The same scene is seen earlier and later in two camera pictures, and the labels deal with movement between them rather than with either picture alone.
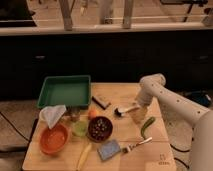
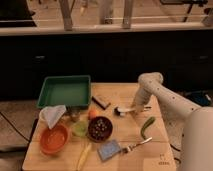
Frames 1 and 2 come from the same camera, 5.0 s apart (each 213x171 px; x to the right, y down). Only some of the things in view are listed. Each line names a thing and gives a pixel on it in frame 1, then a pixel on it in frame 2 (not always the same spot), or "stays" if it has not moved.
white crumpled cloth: [52, 114] stays
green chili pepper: [150, 121] stays
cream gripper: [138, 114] to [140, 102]
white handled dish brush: [122, 110] stays
